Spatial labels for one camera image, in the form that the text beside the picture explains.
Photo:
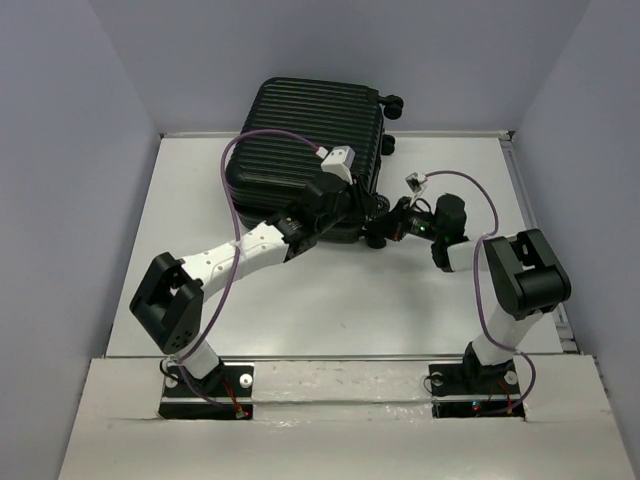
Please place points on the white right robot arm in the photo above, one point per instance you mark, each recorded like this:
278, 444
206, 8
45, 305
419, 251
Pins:
527, 277

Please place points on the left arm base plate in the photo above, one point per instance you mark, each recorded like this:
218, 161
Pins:
224, 395

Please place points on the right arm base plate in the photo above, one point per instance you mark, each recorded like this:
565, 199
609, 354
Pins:
459, 394

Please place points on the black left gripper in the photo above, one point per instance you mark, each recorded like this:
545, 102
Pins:
363, 204

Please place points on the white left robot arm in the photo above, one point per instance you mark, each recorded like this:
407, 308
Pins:
169, 301

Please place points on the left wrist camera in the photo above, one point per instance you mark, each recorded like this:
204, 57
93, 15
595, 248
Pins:
337, 161

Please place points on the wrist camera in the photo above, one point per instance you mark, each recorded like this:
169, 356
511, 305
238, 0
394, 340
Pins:
337, 161
417, 183

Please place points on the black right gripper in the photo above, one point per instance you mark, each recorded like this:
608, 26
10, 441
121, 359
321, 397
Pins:
394, 222

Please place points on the black hard-shell suitcase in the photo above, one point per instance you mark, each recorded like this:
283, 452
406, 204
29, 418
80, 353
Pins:
288, 120

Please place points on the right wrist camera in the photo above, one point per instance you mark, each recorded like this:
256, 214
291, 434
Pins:
417, 183

